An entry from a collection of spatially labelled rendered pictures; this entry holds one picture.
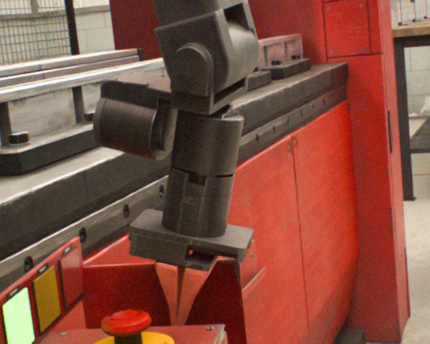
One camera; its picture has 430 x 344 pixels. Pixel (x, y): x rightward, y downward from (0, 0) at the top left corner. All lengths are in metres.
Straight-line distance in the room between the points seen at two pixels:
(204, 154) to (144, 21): 2.09
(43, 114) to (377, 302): 1.73
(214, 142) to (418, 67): 7.20
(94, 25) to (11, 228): 7.96
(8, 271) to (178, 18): 0.34
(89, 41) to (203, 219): 8.16
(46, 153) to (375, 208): 1.70
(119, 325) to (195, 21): 0.24
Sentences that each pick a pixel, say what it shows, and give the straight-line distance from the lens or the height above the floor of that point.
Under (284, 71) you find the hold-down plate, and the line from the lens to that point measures 2.17.
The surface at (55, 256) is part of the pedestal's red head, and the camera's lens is 0.80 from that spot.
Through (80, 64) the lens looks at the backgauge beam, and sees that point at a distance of 1.88.
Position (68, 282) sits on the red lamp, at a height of 0.81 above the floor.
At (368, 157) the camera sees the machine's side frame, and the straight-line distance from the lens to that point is 2.65.
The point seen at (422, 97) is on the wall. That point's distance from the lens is 7.92.
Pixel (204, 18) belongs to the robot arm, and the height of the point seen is 1.03.
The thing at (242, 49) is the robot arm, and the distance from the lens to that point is 0.72.
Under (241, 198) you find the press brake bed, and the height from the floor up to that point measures 0.71.
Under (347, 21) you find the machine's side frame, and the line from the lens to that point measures 2.62.
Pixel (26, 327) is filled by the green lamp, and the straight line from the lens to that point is 0.73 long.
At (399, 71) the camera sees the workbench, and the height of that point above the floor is 0.68.
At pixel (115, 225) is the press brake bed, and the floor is 0.79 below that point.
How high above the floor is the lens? 1.03
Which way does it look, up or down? 10 degrees down
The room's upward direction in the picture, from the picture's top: 6 degrees counter-clockwise
